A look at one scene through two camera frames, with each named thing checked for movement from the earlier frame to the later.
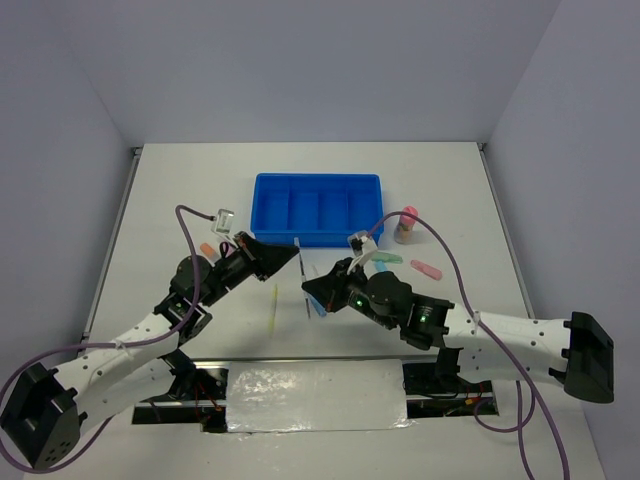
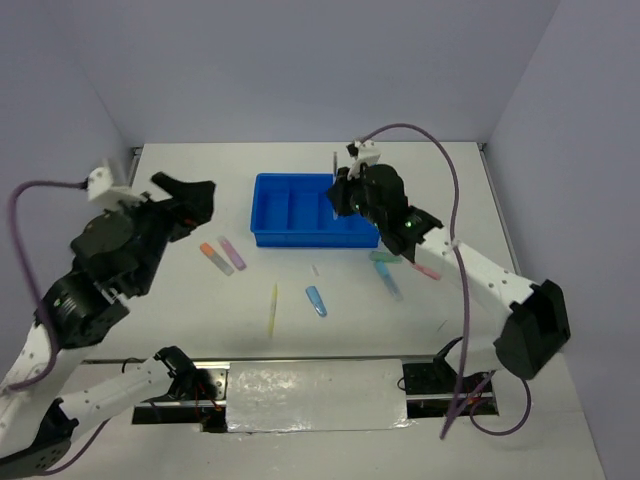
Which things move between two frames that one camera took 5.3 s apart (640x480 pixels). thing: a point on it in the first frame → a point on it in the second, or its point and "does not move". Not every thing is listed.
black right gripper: (328, 288) → (339, 190)
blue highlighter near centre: (320, 309) does not move
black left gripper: (263, 260) → (192, 206)
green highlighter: (387, 257) does not move
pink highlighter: (426, 269) does not move
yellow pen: (272, 317) does not move
